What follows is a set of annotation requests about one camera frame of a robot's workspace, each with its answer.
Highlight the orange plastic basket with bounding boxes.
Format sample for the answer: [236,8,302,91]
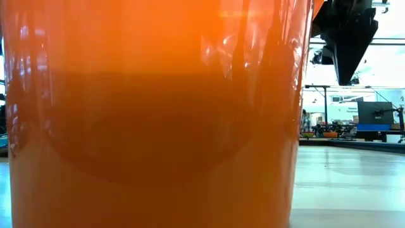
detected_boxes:
[0,0,325,228]

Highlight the black monitor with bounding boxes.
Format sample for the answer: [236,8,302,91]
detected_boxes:
[357,101,395,131]

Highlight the person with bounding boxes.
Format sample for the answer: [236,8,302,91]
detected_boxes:
[301,109,311,133]

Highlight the cluttered robot workstation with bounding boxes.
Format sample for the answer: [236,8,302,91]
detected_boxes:
[311,122,357,139]

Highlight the black pole stand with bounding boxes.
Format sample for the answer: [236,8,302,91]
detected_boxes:
[304,84,332,134]

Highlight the white sign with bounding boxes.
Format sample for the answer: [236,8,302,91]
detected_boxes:
[327,103,358,121]

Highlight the ceiling light fixture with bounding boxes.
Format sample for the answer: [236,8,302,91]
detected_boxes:
[372,0,390,14]

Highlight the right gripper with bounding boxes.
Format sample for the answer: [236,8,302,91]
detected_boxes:
[311,0,379,86]

